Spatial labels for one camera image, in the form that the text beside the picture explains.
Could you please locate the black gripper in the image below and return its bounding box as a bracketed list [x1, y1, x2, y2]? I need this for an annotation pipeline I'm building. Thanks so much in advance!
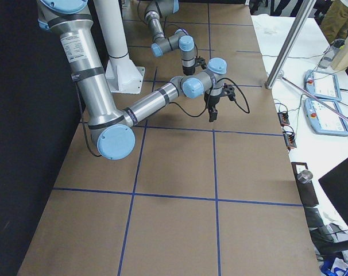
[181, 59, 201, 75]
[204, 86, 223, 122]

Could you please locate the far black connector box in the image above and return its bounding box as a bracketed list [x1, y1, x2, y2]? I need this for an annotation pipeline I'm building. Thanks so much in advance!
[277, 111, 290, 127]

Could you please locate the black connector box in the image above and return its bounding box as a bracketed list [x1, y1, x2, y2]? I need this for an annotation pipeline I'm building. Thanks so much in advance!
[283, 128, 297, 151]
[277, 111, 290, 127]

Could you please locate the near black connector box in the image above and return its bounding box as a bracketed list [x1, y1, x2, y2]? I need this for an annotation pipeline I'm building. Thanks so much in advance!
[283, 128, 297, 151]

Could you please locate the near teach pendant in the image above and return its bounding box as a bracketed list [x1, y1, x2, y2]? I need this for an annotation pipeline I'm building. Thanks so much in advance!
[304, 98, 348, 137]

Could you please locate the teach pendant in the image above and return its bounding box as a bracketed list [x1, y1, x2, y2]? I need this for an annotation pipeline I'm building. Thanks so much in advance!
[304, 98, 348, 137]
[304, 70, 342, 101]

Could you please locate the silver metal cylinder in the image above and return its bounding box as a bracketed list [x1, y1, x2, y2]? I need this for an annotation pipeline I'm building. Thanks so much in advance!
[297, 170, 313, 184]

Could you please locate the far teach pendant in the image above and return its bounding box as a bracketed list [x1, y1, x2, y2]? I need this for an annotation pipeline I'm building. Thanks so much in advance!
[304, 70, 342, 101]

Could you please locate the clear water bottle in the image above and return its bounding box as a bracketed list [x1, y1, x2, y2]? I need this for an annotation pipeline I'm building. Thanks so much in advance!
[318, 39, 345, 69]

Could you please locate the black flat box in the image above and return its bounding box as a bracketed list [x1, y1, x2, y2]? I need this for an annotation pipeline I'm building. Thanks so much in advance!
[291, 162, 319, 208]

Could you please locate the black monitor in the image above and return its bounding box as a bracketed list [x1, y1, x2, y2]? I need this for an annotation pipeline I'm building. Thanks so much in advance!
[319, 158, 348, 226]

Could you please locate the person in khaki trousers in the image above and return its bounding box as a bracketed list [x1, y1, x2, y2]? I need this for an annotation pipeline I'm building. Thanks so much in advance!
[320, 0, 348, 44]

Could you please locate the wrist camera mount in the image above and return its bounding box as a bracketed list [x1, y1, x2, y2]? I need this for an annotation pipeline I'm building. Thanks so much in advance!
[195, 56, 207, 70]
[222, 84, 236, 102]

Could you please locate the right black braided cable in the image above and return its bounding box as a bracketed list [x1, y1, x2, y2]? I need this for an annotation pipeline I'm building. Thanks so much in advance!
[171, 76, 251, 118]

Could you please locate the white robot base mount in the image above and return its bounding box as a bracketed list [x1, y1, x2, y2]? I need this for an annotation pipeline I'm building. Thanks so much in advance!
[94, 0, 145, 94]

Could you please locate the aluminium frame post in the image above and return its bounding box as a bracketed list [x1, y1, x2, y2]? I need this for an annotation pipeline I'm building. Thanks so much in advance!
[265, 0, 316, 89]

